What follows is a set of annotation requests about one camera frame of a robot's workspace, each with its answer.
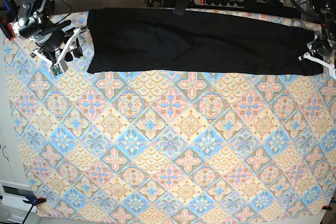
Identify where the white power strip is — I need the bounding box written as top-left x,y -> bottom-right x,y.
194,0 -> 244,8

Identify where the black T-shirt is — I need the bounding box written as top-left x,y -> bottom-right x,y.
87,8 -> 323,76

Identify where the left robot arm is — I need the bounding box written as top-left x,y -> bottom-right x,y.
290,0 -> 335,79

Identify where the orange clamp lower right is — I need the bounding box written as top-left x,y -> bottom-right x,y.
322,206 -> 332,210

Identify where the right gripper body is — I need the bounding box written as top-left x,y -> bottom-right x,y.
30,20 -> 89,78

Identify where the blue clamp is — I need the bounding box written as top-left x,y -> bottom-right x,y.
22,196 -> 47,224
1,0 -> 18,41

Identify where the white cabinet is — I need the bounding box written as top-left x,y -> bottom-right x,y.
0,37 -> 34,224

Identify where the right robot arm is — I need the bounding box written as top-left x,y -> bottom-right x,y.
13,0 -> 89,77

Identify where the blue clamp upper left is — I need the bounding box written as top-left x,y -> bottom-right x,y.
1,0 -> 18,41

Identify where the patterned tablecloth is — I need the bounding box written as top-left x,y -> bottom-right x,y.
3,8 -> 336,221

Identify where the blue clamp lower left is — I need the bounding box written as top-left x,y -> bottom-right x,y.
22,196 -> 47,224

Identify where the black mesh strap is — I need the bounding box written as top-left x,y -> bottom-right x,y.
173,0 -> 197,16

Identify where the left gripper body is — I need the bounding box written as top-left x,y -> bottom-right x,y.
298,32 -> 335,79

